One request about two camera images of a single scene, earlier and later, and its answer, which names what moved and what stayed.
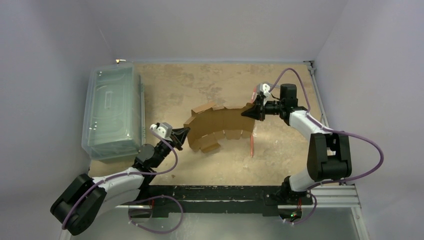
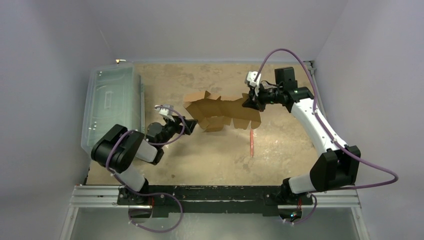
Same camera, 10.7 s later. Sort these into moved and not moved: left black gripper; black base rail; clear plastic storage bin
Moved: left black gripper
Not moved: clear plastic storage bin; black base rail
